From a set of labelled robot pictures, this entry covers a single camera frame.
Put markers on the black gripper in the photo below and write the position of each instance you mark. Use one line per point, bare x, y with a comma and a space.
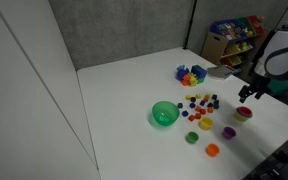
259, 84

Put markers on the small red bowl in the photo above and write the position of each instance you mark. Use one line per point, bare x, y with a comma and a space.
244, 110

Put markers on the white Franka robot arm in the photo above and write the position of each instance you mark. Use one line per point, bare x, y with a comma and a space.
277, 50

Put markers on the pale yellow stacked bowl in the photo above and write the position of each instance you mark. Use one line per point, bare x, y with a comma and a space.
239, 118

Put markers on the small purple bowl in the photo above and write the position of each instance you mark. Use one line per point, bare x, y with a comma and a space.
228, 133

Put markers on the small yellow bowl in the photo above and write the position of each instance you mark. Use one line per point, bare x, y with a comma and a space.
205, 124

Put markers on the small orange bowl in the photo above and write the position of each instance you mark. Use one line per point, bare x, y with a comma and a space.
212, 150

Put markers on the small green bowl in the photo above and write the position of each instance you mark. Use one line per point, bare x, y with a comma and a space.
192, 137

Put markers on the large green translucent bowl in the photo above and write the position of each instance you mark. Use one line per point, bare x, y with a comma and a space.
165, 113

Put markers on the small dark green cube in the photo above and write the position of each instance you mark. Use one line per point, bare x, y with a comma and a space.
216, 106
216, 101

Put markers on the small black cube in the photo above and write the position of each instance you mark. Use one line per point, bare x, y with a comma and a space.
210, 104
214, 96

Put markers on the gray metal mounting plate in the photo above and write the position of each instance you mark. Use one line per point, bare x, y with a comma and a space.
220, 71

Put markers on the yellow storage bin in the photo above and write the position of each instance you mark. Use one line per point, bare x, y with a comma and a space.
232, 60
237, 49

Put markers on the small yellow cube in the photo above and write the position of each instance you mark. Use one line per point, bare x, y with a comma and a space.
207, 95
198, 96
188, 97

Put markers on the green toy block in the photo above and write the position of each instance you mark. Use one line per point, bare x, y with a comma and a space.
201, 80

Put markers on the large blue toy block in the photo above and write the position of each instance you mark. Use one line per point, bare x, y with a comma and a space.
199, 71

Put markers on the yellow toy figure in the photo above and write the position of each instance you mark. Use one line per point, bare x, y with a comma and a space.
193, 80

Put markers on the wooden toy storage shelf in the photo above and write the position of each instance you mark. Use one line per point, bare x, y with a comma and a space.
212, 46

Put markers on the orange toy piece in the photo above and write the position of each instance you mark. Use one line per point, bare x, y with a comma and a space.
185, 80

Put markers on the blue storage bin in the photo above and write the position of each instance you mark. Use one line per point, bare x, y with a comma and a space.
227, 29

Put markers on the red storage bin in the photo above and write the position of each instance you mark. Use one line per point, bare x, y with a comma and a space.
255, 24

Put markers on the green storage bin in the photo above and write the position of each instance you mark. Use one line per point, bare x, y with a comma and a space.
245, 24

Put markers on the purple toy piece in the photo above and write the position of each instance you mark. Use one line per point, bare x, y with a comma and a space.
181, 74

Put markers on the light blue toy piece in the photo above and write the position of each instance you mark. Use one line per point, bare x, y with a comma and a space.
180, 67

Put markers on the black vertical pole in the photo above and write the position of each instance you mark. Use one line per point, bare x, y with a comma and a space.
189, 25

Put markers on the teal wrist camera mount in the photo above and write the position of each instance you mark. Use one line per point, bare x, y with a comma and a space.
284, 85

